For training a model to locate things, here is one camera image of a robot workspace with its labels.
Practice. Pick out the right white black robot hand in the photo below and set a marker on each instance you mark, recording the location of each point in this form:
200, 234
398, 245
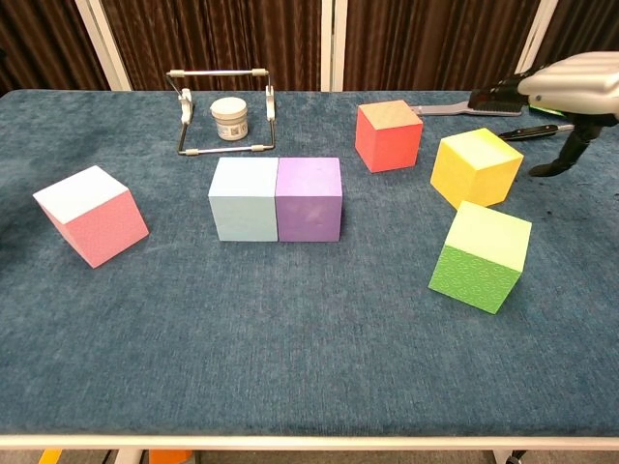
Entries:
575, 82

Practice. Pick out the yellow cube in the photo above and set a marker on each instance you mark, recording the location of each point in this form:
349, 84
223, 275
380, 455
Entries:
476, 171

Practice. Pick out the red cube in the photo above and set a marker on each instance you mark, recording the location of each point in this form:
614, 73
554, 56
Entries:
387, 142

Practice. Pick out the light blue cube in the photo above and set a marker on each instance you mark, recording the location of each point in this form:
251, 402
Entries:
244, 208

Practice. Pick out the pink cube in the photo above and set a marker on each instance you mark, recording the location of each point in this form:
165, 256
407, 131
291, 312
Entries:
92, 217

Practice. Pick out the green cube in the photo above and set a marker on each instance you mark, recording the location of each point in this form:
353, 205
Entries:
479, 261

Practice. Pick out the purple cube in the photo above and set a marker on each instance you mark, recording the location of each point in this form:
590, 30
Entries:
308, 203

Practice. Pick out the green foil packet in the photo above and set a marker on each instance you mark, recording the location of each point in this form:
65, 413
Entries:
544, 110

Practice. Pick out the grey brush black bristles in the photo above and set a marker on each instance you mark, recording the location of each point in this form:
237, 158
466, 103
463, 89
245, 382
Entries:
445, 110

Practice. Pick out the small white jar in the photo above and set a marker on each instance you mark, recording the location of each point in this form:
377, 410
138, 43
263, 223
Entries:
229, 118

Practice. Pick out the blue felt table cover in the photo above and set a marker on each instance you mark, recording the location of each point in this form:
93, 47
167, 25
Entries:
290, 348

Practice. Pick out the orange object under table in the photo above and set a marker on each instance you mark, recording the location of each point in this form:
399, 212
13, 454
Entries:
171, 456

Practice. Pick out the yellow floor tape strip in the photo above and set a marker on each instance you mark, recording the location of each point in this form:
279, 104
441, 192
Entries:
49, 456

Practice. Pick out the white table frame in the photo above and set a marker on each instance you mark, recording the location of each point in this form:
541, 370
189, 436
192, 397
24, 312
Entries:
309, 442

